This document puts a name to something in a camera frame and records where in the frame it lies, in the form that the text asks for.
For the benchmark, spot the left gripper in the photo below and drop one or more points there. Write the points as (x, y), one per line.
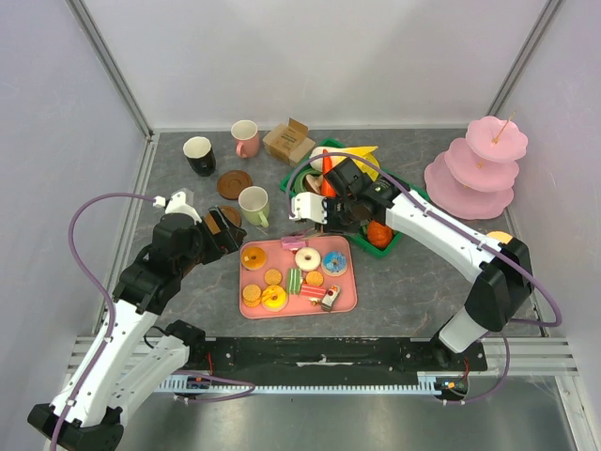
(229, 239)

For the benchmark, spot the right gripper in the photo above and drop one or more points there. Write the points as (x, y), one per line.
(331, 205)

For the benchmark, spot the brown saucer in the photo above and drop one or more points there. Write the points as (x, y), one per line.
(232, 183)
(232, 214)

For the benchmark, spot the pink macaron cake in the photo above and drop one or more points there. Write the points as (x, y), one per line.
(292, 243)

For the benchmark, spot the chocolate cake slice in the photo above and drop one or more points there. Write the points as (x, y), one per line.
(330, 297)

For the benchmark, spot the red striped cake slice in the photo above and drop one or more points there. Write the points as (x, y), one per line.
(313, 293)

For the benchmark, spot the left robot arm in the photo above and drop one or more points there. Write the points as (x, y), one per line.
(90, 413)

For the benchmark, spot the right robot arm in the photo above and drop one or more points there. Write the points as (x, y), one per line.
(498, 289)

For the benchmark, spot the mushroom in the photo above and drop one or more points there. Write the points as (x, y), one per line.
(313, 183)

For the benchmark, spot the small orange pumpkin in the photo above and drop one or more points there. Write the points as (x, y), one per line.
(379, 235)

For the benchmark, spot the green vegetable crate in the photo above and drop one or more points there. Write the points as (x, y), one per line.
(360, 239)

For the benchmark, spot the green mug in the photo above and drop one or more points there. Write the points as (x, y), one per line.
(255, 206)

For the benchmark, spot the napa cabbage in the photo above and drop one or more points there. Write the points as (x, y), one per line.
(365, 152)

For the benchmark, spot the green long beans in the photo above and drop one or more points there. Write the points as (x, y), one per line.
(298, 185)

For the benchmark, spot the stacked biscuits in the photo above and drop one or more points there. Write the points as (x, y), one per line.
(252, 295)

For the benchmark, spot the round biscuit upper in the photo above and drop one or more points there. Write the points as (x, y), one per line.
(273, 277)

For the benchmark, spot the round biscuit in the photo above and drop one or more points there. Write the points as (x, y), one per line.
(273, 277)
(314, 278)

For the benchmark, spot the blue sprinkled donut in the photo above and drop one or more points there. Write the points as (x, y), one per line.
(334, 263)

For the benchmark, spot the yellow glazed donut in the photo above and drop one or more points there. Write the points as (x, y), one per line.
(274, 298)

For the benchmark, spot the cardboard box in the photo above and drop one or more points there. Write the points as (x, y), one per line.
(289, 143)

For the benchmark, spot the pink serving tray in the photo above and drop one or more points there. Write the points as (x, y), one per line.
(282, 260)

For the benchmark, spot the white glazed donut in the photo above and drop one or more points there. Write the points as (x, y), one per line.
(307, 259)

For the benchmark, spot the black mug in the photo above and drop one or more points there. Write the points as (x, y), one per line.
(200, 156)

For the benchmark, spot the round biscuit right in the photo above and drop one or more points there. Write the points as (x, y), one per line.
(314, 278)

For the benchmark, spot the pink mug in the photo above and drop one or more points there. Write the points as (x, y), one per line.
(246, 135)

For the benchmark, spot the pink three-tier cake stand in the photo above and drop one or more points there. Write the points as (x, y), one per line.
(474, 178)

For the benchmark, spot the yellow round sponge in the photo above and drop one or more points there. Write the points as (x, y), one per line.
(500, 236)

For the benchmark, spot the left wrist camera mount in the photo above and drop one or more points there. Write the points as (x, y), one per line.
(180, 202)

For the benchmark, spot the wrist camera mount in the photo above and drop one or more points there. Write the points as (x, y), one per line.
(180, 202)
(309, 207)

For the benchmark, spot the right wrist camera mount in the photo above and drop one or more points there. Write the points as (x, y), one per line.
(309, 207)

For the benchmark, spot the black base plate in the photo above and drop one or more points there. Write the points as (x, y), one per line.
(330, 361)

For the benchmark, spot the white cable duct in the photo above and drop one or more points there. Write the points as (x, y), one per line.
(187, 385)

